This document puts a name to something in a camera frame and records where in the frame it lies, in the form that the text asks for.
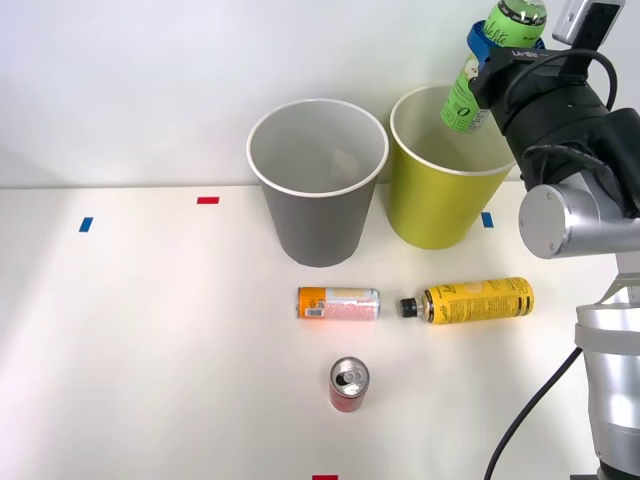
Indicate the green plastic bottle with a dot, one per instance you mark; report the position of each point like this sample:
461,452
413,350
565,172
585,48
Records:
462,100

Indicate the yellow plastic bottle black cap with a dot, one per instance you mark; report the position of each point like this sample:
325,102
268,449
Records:
475,301

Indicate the silver and black right arm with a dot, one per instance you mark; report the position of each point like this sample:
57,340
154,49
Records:
555,220

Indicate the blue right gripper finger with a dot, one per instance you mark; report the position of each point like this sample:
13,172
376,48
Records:
538,42
478,41

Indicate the grey plastic waste bin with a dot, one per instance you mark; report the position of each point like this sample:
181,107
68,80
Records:
317,225

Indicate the yellow-green plastic waste bin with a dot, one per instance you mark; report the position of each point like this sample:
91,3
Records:
435,205

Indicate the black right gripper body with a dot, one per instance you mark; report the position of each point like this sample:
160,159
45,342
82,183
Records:
505,75

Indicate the red drink can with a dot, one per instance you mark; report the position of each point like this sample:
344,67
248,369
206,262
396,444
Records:
349,392

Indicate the orange drink can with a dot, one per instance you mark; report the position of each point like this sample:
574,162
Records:
345,304

